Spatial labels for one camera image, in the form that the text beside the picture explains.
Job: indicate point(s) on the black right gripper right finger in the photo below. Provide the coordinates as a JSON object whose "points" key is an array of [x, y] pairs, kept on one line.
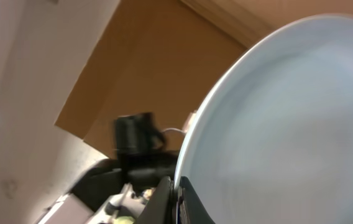
{"points": [[190, 208]]}

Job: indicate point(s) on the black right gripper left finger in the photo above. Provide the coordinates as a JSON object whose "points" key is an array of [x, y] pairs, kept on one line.
{"points": [[159, 209]]}

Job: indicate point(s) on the light blue plate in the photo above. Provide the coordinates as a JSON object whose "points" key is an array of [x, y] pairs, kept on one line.
{"points": [[272, 142]]}

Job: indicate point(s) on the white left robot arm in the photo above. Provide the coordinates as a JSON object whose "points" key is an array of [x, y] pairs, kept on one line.
{"points": [[142, 160]]}

